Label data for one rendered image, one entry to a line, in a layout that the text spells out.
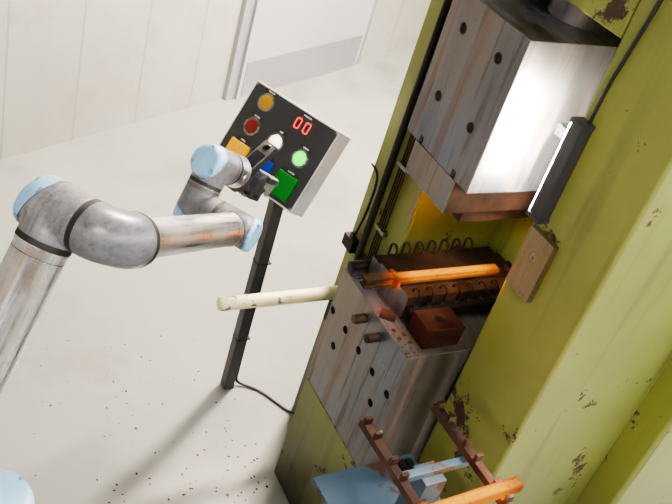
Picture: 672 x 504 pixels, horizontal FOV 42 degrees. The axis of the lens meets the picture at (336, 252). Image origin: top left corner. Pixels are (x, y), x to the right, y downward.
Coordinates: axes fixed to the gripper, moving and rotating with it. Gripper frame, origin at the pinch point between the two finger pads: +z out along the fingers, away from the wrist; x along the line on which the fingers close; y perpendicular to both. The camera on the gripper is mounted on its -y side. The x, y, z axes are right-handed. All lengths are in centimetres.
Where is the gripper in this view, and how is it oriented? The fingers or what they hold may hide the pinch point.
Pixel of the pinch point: (275, 179)
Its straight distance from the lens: 254.9
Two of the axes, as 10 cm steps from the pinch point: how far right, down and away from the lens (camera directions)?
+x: 7.5, 5.3, -3.9
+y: -5.3, 8.4, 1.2
